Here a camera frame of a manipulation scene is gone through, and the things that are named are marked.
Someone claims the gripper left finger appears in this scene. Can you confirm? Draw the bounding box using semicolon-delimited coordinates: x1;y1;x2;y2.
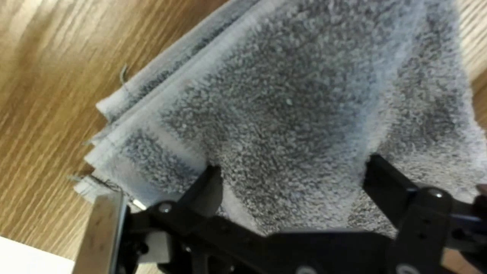
119;164;275;274

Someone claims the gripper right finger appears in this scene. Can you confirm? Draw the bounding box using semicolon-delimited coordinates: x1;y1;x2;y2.
361;153;487;274

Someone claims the grey and white striped towel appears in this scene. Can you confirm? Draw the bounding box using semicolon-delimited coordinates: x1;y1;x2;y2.
68;0;487;239

